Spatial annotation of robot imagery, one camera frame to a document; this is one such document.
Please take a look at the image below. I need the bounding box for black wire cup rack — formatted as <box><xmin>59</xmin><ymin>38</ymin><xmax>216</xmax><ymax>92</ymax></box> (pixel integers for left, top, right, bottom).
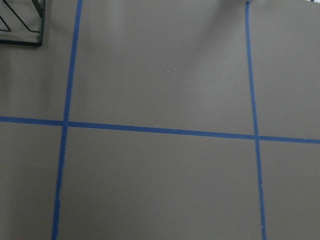
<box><xmin>0</xmin><ymin>0</ymin><xmax>46</xmax><ymax>47</ymax></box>

